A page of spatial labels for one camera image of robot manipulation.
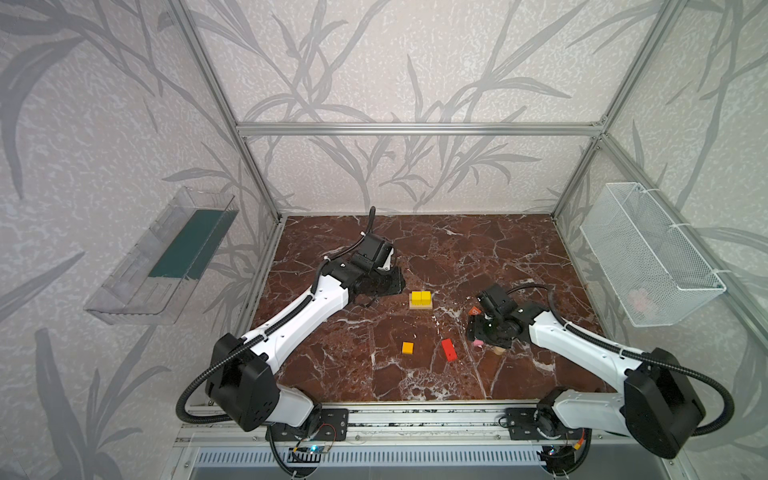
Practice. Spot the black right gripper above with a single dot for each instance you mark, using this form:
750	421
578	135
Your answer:
481	327

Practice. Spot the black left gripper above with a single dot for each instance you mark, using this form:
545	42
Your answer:
384	280

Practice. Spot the natural wood long block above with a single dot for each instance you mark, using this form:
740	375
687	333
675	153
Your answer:
420	306

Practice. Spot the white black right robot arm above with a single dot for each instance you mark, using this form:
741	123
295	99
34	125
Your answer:
654	400

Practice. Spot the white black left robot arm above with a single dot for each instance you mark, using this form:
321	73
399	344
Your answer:
240	383

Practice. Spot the pink item in basket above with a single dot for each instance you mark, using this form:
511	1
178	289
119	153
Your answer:
641	301

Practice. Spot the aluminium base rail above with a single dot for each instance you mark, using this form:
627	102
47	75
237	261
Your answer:
409	423

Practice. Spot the white wire mesh basket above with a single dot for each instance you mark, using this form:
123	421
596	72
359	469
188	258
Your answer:
638	245

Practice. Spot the aluminium frame horizontal bar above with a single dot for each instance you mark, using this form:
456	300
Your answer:
255	129

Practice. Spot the clear plastic wall bin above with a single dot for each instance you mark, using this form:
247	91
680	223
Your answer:
156	279

